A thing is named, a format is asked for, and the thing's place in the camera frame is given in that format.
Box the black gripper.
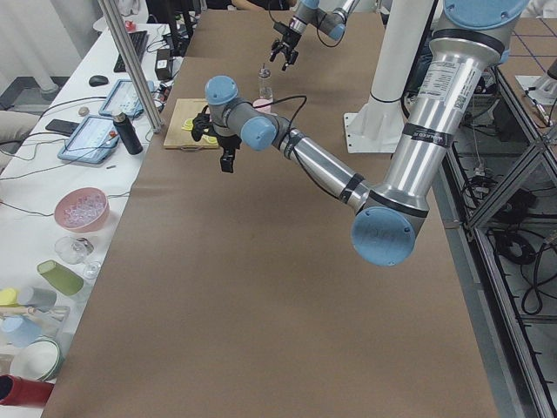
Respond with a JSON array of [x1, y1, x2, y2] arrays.
[[269, 30, 300, 71], [191, 113, 217, 142]]

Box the glass sauce bottle steel cap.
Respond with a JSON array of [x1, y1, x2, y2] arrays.
[[258, 64, 273, 100]]

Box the pink plastic cup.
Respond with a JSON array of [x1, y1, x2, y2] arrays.
[[252, 98, 272, 113]]

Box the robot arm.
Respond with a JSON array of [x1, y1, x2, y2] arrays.
[[269, 0, 359, 71], [191, 1, 526, 266]]

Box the green plastic cup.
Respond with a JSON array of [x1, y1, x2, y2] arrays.
[[37, 260, 84, 296]]

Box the grey plastic cup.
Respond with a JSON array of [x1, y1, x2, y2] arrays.
[[17, 287, 57, 312]]

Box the yellow plastic cup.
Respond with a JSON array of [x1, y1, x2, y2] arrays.
[[0, 287, 18, 307]]

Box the light blue plastic cup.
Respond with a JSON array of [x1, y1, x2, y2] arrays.
[[1, 315, 43, 347]]

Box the lemon slice far right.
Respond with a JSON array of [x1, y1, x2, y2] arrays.
[[182, 118, 194, 131]]

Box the lemon slice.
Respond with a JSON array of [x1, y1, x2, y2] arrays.
[[205, 136, 218, 145], [182, 118, 194, 131]]

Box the lemon slice lower left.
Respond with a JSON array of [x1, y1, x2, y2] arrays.
[[205, 136, 218, 145]]

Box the bamboo cutting board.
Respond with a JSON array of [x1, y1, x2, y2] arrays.
[[164, 98, 218, 151]]

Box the black power adapter box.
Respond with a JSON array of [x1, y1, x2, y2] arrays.
[[155, 48, 173, 81]]

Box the black water bottle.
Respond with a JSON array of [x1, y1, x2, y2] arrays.
[[112, 109, 143, 155]]

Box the far blue teach pendant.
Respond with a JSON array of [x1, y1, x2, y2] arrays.
[[98, 79, 143, 118]]

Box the blue teach pendant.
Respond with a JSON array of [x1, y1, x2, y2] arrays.
[[98, 79, 143, 118], [57, 115, 119, 165]]

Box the near blue teach pendant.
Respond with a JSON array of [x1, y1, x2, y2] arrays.
[[57, 115, 119, 165]]

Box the black keyboard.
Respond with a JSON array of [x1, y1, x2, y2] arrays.
[[113, 30, 150, 74]]

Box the black computer mouse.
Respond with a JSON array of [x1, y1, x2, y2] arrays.
[[89, 75, 110, 87]]

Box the black smartphone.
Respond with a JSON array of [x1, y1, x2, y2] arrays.
[[45, 118, 79, 137]]

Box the pink bowl with ice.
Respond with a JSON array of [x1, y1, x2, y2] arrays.
[[54, 187, 110, 233]]

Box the clear wine glass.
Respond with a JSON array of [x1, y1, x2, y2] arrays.
[[54, 236, 101, 280]]

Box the white green-rimmed bowl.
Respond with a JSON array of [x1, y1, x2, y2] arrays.
[[10, 339, 64, 381]]

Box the red cylinder container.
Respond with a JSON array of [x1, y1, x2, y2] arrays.
[[1, 374, 55, 408]]

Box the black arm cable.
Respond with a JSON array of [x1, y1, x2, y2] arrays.
[[260, 95, 307, 140], [266, 0, 345, 48]]

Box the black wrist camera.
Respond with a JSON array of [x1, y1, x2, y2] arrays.
[[219, 147, 236, 173]]

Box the aluminium frame post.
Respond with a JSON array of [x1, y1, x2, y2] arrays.
[[98, 0, 163, 133]]

